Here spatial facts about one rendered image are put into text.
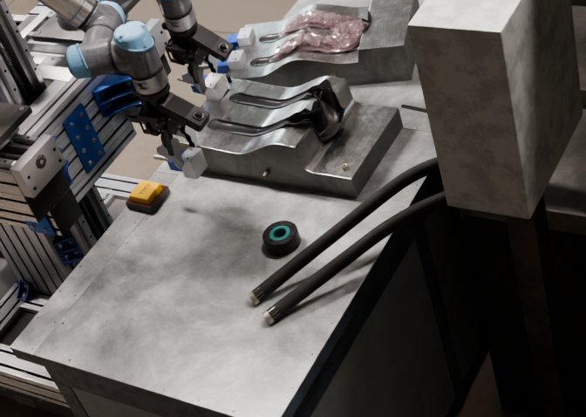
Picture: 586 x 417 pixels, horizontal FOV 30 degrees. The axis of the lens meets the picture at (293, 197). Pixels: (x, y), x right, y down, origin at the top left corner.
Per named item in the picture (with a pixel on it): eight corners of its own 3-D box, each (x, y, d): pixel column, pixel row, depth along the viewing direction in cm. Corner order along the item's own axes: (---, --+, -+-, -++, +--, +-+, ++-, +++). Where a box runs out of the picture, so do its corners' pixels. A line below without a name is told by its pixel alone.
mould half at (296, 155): (182, 168, 275) (165, 126, 267) (234, 105, 290) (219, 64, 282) (357, 198, 250) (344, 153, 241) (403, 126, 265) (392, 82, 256)
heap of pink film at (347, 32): (266, 67, 289) (258, 43, 284) (280, 29, 302) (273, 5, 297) (361, 58, 281) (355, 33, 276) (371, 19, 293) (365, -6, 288)
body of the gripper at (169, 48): (186, 43, 275) (172, 8, 265) (214, 50, 271) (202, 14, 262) (170, 64, 271) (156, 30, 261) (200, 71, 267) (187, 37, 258)
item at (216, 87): (175, 92, 283) (169, 78, 279) (185, 78, 285) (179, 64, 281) (219, 102, 277) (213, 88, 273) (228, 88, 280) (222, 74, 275)
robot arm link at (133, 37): (112, 22, 235) (149, 15, 233) (129, 64, 242) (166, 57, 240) (105, 43, 229) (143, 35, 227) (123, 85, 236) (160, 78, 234)
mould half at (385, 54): (228, 96, 294) (216, 63, 287) (250, 40, 312) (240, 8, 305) (412, 80, 278) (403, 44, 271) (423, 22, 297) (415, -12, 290)
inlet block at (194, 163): (153, 172, 260) (145, 154, 256) (164, 158, 263) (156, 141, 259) (197, 180, 253) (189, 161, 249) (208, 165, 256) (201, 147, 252)
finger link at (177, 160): (165, 165, 255) (157, 129, 250) (185, 168, 252) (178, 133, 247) (157, 171, 252) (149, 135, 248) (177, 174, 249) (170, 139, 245)
